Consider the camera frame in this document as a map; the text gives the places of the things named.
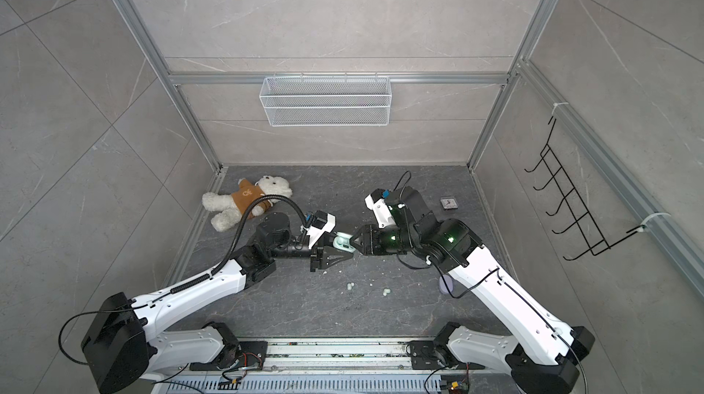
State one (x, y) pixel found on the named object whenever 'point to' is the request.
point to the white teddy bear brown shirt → (229, 211)
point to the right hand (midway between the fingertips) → (355, 239)
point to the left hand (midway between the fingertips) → (351, 245)
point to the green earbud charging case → (342, 242)
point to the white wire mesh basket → (325, 101)
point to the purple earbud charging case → (442, 284)
